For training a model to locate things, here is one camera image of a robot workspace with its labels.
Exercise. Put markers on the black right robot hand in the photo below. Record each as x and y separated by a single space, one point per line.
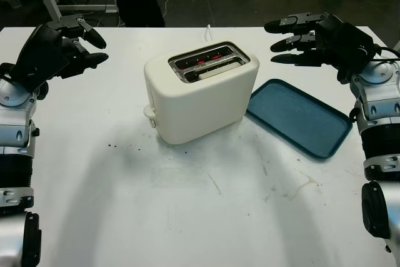
328 32

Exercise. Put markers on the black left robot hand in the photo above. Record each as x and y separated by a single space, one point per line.
47 35

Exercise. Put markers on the pale toast slice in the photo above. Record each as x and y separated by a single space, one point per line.
218 71

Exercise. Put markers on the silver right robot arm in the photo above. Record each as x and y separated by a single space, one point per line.
378 135

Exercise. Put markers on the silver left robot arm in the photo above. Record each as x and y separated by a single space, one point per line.
12 132

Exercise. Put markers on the cream white two-slot toaster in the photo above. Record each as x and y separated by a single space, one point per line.
200 107

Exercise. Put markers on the blue rectangular tray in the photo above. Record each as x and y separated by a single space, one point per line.
297 117

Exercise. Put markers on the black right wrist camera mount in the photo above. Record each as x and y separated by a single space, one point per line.
356 48

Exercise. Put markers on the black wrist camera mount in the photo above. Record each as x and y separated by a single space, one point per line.
356 48
42 68

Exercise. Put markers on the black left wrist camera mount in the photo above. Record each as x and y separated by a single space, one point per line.
42 68

